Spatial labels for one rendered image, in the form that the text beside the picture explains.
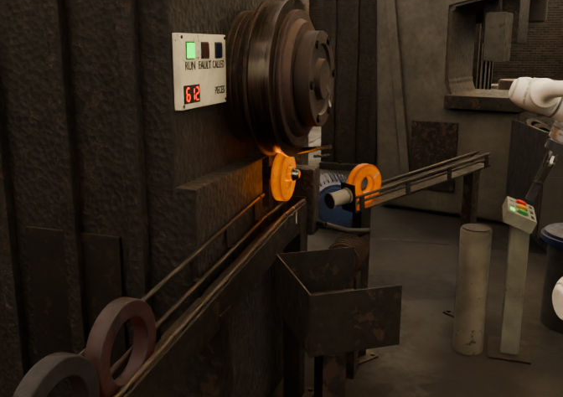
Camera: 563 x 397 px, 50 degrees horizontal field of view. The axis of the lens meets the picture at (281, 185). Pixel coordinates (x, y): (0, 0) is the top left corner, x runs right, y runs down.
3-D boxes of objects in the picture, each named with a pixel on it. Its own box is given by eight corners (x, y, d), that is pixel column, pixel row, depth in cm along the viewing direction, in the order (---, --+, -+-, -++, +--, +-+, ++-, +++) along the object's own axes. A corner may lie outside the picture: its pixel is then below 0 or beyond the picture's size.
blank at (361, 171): (356, 211, 230) (363, 213, 227) (340, 182, 222) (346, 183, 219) (380, 184, 235) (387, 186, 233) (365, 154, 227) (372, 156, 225)
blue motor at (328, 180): (312, 234, 400) (312, 183, 392) (307, 211, 456) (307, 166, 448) (358, 234, 401) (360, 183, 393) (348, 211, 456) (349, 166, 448)
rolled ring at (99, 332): (152, 281, 114) (136, 279, 115) (92, 332, 98) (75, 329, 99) (161, 364, 120) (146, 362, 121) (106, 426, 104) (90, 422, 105)
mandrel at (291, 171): (247, 180, 194) (244, 171, 190) (251, 170, 196) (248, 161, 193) (298, 184, 188) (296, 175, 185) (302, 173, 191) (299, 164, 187)
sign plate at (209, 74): (174, 110, 144) (171, 33, 140) (219, 101, 168) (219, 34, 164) (183, 110, 144) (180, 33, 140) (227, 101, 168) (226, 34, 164)
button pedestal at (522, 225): (487, 361, 238) (500, 209, 225) (488, 334, 260) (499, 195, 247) (530, 368, 233) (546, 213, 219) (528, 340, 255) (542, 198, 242)
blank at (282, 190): (281, 207, 195) (291, 208, 194) (266, 189, 181) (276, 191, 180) (290, 162, 200) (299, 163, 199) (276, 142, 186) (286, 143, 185)
